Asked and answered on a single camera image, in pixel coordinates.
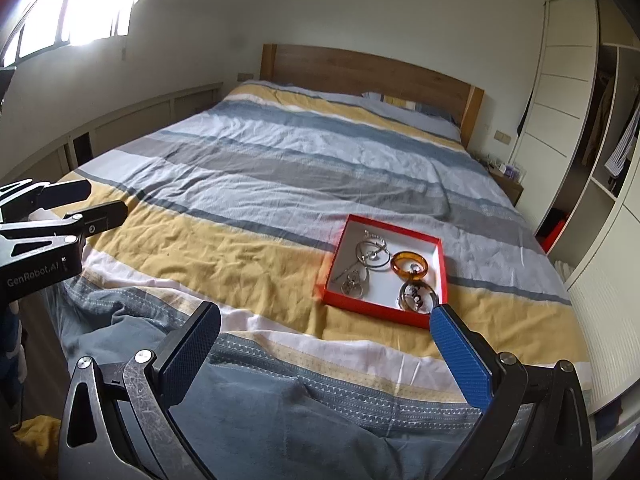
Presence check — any red jewellery box tray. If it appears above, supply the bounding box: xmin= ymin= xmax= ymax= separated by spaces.
xmin=315 ymin=213 xmax=448 ymax=330

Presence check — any red bag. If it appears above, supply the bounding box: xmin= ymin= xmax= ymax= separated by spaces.
xmin=541 ymin=214 xmax=569 ymax=252

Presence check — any white wardrobe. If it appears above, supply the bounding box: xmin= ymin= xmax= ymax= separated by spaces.
xmin=509 ymin=0 xmax=640 ymax=413

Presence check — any grey pillow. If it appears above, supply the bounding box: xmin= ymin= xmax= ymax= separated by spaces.
xmin=361 ymin=91 xmax=462 ymax=142

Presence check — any wooden nightstand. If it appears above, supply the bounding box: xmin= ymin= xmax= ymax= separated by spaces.
xmin=486 ymin=159 xmax=525 ymax=207

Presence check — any amber bangle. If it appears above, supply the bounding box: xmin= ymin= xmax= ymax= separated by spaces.
xmin=390 ymin=251 xmax=430 ymax=280

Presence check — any window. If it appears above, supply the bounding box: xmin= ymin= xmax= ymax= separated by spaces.
xmin=0 ymin=0 xmax=137 ymax=69

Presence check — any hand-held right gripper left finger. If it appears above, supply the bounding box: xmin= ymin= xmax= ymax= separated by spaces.
xmin=59 ymin=301 xmax=222 ymax=480

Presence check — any yellow cloth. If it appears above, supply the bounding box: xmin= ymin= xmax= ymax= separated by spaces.
xmin=14 ymin=416 xmax=62 ymax=462

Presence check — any wooden headboard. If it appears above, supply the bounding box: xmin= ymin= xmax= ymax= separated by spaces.
xmin=259 ymin=43 xmax=485 ymax=149

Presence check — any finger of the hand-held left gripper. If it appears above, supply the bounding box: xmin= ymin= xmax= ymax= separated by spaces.
xmin=0 ymin=200 xmax=129 ymax=257
xmin=0 ymin=178 xmax=93 ymax=222

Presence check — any striped duvet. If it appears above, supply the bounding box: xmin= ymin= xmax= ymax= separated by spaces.
xmin=42 ymin=80 xmax=595 ymax=480

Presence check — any striped hanging shirt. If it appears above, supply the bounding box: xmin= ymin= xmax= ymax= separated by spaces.
xmin=604 ymin=109 xmax=640 ymax=182

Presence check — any dark brown bangle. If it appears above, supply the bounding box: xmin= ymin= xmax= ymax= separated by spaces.
xmin=398 ymin=280 xmax=440 ymax=312

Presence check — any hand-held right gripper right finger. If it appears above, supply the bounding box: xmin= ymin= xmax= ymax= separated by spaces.
xmin=429 ymin=303 xmax=594 ymax=480

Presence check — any silver chain bracelet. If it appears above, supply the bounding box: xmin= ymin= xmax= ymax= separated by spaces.
xmin=332 ymin=229 xmax=390 ymax=297

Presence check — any low white wall cabinet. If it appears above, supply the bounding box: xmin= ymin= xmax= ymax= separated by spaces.
xmin=0 ymin=82 xmax=224 ymax=187

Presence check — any thin silver bangle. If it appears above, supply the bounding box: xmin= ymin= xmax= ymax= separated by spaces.
xmin=354 ymin=240 xmax=392 ymax=271

